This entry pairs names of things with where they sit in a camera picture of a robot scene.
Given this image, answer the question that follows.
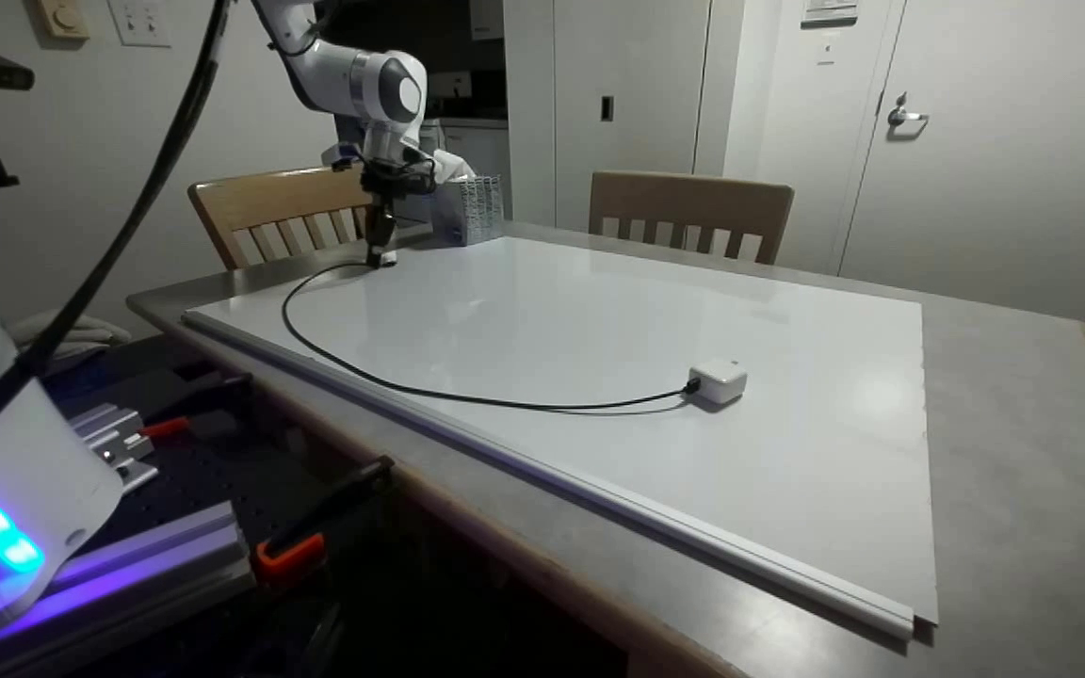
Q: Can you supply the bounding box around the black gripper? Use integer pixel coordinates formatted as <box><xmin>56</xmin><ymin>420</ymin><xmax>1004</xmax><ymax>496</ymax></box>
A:
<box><xmin>361</xmin><ymin>159</ymin><xmax>435</xmax><ymax>267</ymax></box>

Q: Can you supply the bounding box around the white whiteboard panel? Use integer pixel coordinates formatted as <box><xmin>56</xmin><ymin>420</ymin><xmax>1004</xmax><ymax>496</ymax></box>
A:
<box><xmin>183</xmin><ymin>236</ymin><xmax>943</xmax><ymax>636</ymax></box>

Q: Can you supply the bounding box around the white power adapter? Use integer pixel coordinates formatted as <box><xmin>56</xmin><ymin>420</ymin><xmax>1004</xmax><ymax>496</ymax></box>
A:
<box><xmin>684</xmin><ymin>361</ymin><xmax>744</xmax><ymax>409</ymax></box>

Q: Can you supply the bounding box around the black charging cable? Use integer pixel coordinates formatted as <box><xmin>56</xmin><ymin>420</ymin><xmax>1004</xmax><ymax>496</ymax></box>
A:
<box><xmin>280</xmin><ymin>254</ymin><xmax>703</xmax><ymax>413</ymax></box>

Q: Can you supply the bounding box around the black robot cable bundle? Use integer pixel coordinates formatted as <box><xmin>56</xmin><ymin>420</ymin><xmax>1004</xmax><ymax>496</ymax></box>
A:
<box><xmin>0</xmin><ymin>0</ymin><xmax>233</xmax><ymax>468</ymax></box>

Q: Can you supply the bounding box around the wall light switch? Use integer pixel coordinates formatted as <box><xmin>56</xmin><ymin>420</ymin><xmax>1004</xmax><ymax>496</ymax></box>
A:
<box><xmin>109</xmin><ymin>0</ymin><xmax>173</xmax><ymax>49</ymax></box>

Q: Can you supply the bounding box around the orange handled clamp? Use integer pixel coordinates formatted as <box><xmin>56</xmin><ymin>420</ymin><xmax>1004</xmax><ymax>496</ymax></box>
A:
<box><xmin>253</xmin><ymin>454</ymin><xmax>395</xmax><ymax>585</ymax></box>

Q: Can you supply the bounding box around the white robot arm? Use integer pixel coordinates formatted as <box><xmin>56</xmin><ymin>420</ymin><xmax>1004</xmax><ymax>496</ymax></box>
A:
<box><xmin>253</xmin><ymin>0</ymin><xmax>432</xmax><ymax>267</ymax></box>

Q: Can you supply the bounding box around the tissue box with tissue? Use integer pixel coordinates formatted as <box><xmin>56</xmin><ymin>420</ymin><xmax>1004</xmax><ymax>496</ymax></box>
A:
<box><xmin>417</xmin><ymin>148</ymin><xmax>506</xmax><ymax>243</ymax></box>

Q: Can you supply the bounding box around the light wooden chair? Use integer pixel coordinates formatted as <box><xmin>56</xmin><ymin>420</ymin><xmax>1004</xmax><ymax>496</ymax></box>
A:
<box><xmin>189</xmin><ymin>165</ymin><xmax>374</xmax><ymax>271</ymax></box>

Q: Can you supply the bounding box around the aluminium frame rail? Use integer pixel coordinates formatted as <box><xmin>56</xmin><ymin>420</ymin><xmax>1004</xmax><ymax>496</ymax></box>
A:
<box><xmin>0</xmin><ymin>499</ymin><xmax>256</xmax><ymax>678</ymax></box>

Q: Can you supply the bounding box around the dark wooden chair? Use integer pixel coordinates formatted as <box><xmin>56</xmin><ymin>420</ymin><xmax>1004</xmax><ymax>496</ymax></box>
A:
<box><xmin>587</xmin><ymin>168</ymin><xmax>796</xmax><ymax>263</ymax></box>

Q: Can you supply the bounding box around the door lever handle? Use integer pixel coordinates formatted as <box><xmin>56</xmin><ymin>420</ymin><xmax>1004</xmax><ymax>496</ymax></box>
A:
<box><xmin>885</xmin><ymin>97</ymin><xmax>930</xmax><ymax>143</ymax></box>

